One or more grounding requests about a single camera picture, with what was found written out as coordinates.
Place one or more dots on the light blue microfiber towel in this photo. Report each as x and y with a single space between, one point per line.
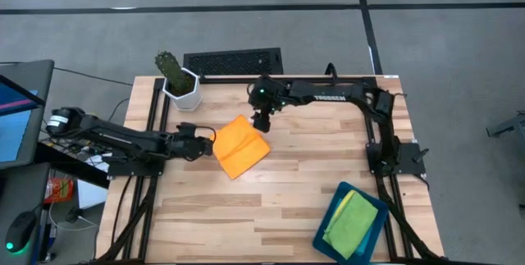
363 244

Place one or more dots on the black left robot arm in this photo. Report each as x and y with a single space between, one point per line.
110 135

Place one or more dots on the black floor vent grille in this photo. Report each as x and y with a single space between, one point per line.
234 62

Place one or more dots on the dark blue plastic tray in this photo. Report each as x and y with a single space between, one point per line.
324 244

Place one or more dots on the black desk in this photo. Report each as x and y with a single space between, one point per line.
16 191

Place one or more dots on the orange snack can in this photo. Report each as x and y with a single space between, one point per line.
59 190

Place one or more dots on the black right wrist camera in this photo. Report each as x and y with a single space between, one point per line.
261 123

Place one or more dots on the black metal table frame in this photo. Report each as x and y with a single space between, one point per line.
287 80

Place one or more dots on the white hexagonal plant pot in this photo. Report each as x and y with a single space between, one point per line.
186 101

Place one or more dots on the green microfiber towel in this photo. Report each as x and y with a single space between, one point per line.
352 226

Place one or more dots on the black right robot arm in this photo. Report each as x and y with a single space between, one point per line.
348 101

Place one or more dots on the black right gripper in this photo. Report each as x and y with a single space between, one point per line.
266 94

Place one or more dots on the orange microfiber towel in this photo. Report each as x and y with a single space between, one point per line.
240 148

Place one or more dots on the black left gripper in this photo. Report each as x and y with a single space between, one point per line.
190 144

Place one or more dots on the black computer monitor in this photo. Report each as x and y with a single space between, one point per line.
16 125

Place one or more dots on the white box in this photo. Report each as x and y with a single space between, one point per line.
92 193

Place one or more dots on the black floor stand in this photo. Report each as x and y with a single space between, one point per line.
508 127

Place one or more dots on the green cactus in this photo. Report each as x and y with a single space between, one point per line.
172 70

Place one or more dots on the black computer mouse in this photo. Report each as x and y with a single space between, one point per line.
18 232

